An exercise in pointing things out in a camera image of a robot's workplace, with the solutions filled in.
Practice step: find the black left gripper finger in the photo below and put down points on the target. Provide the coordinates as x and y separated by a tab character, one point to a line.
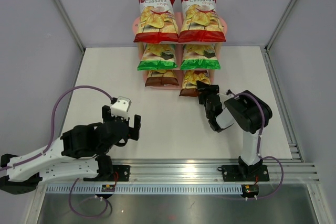
106	114
135	130

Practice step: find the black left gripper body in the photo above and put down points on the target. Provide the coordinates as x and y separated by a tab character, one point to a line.
106	147

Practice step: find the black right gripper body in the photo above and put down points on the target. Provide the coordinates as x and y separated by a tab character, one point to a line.
202	100

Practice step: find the brown Chuba chips bag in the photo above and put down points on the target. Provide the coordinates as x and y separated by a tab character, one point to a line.
161	78
189	83

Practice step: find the green Chuba chips bag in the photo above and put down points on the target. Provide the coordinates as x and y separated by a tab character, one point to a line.
199	57
158	57

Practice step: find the red Chuba chips bag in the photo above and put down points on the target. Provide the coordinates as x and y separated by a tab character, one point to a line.
157	22
201	22

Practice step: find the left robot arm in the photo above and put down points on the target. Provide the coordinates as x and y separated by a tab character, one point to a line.
78	153

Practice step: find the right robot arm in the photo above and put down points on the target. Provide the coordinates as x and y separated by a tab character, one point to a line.
252	115

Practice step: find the pink three-tier shelf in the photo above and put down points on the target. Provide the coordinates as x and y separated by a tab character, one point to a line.
179	53

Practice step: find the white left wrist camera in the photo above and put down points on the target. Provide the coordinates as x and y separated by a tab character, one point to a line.
120	107

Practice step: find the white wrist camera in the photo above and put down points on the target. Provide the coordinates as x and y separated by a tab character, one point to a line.
229	92
120	107

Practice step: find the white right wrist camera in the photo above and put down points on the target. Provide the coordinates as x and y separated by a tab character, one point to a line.
229	92

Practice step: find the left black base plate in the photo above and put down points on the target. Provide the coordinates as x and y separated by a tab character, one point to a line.
123	172

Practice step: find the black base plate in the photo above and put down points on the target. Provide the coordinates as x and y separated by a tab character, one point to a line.
231	173
123	172

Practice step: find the white slotted cable duct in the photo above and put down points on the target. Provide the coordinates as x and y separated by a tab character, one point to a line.
138	189

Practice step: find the aluminium mounting rail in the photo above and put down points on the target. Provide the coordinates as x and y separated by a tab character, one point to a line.
204	171

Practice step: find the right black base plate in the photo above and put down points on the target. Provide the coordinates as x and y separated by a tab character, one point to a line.
231	173

